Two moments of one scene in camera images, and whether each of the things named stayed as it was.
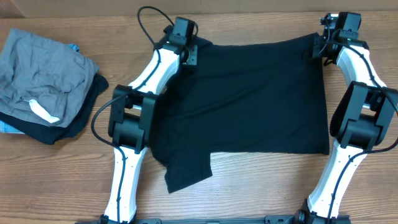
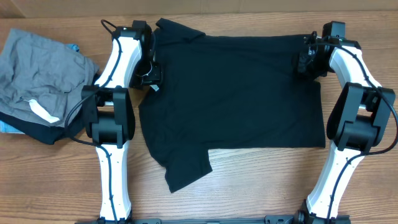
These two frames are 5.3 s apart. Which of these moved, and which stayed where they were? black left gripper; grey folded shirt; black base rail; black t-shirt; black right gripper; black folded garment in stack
Moved: black right gripper; black left gripper
Stayed: black base rail; grey folded shirt; black folded garment in stack; black t-shirt
